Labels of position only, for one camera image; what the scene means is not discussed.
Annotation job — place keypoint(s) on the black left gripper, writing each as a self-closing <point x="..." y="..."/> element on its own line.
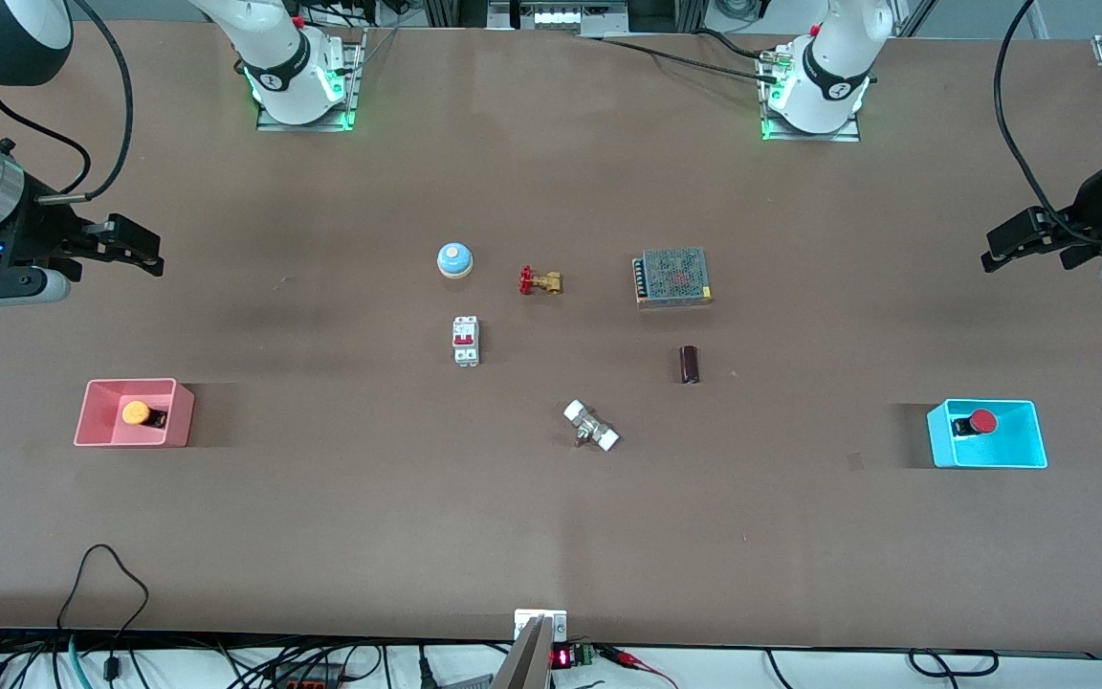
<point x="1090" y="212"/>

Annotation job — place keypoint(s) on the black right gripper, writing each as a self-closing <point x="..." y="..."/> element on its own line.
<point x="33" y="228"/>

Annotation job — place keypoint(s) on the yellow push button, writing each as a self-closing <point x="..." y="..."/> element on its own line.
<point x="136" y="412"/>

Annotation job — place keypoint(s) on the red push button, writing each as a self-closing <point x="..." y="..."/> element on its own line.
<point x="981" y="420"/>

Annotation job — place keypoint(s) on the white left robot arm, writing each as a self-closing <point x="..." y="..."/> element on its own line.
<point x="828" y="86"/>

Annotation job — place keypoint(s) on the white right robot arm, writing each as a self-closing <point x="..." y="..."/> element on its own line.
<point x="283" y="57"/>

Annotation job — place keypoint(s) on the pink plastic box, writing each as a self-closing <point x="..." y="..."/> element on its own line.
<point x="101" y="426"/>

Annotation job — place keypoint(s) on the cyan plastic box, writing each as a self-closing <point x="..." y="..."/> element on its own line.
<point x="1010" y="445"/>

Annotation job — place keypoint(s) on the blue service bell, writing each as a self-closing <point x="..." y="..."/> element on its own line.
<point x="454" y="258"/>

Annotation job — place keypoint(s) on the metal mesh power supply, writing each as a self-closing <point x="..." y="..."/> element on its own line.
<point x="673" y="277"/>

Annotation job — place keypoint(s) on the white circuit breaker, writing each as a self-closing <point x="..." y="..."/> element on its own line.
<point x="466" y="342"/>

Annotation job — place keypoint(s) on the dark brown cylindrical capacitor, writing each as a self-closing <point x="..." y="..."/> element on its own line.
<point x="690" y="365"/>

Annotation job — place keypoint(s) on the steel pipe fitting white ends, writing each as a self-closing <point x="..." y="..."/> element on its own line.
<point x="591" y="426"/>

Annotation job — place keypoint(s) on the white power strip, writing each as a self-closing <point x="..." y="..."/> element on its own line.
<point x="561" y="17"/>

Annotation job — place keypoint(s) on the red clip lead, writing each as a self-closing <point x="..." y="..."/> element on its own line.
<point x="637" y="662"/>

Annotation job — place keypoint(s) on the red digit display module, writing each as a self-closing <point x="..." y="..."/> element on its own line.
<point x="570" y="656"/>

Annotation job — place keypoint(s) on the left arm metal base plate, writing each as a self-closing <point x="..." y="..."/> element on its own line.
<point x="814" y="136"/>

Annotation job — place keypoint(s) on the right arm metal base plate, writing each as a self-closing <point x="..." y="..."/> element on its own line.
<point x="352" y="91"/>

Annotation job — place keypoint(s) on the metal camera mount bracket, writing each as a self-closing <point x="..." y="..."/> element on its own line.
<point x="534" y="660"/>

